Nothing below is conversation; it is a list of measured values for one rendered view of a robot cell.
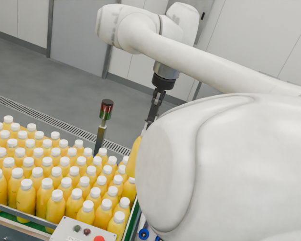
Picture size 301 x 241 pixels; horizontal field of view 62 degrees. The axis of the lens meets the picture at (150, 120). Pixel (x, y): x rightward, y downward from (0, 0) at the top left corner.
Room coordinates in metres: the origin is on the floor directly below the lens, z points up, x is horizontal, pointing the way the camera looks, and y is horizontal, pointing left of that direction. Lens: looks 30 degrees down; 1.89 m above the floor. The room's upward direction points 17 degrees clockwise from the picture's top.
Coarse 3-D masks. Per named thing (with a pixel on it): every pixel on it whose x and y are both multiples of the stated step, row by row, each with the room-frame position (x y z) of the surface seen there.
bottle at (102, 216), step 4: (100, 208) 0.66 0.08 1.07; (96, 212) 0.65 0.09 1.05; (100, 212) 0.65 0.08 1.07; (104, 212) 0.65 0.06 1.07; (108, 212) 0.65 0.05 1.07; (112, 212) 0.67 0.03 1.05; (96, 216) 0.64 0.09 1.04; (100, 216) 0.64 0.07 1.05; (104, 216) 0.64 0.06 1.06; (108, 216) 0.65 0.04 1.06; (96, 220) 0.64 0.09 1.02; (100, 220) 0.63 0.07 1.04; (104, 220) 0.64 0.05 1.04; (108, 220) 0.65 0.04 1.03; (96, 224) 0.64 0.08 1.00; (100, 224) 0.63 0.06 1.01; (104, 224) 0.64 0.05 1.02; (100, 228) 0.63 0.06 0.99; (104, 228) 0.64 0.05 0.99
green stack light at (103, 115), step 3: (102, 111) 1.14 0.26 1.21; (111, 111) 1.16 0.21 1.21; (99, 114) 1.15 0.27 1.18; (102, 114) 1.14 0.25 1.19; (105, 114) 1.14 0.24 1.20; (108, 114) 1.14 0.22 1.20; (99, 117) 1.14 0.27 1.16; (102, 117) 1.13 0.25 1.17; (105, 117) 1.14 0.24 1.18; (108, 117) 1.15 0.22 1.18
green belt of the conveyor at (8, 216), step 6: (138, 204) 0.89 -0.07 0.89; (138, 210) 0.87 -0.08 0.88; (0, 216) 0.61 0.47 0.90; (6, 216) 0.62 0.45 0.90; (12, 216) 0.63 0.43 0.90; (132, 216) 0.81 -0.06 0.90; (18, 222) 0.61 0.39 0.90; (30, 222) 0.63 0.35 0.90; (132, 222) 0.78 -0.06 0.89; (36, 228) 0.61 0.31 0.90; (42, 228) 0.62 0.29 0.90; (132, 228) 0.76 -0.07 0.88; (126, 234) 0.71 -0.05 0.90; (126, 240) 0.68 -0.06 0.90
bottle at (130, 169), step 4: (140, 136) 0.77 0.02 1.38; (136, 140) 0.77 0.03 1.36; (140, 140) 0.76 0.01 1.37; (136, 144) 0.75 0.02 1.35; (132, 148) 0.76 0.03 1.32; (136, 148) 0.75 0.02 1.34; (132, 152) 0.75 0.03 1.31; (136, 152) 0.74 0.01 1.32; (132, 156) 0.75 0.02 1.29; (136, 156) 0.74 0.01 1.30; (128, 160) 0.76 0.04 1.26; (132, 160) 0.74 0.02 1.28; (128, 164) 0.75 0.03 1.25; (132, 164) 0.74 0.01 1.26; (128, 168) 0.75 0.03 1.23; (132, 168) 0.74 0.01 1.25; (128, 172) 0.74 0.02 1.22; (132, 172) 0.74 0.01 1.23; (132, 176) 0.74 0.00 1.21
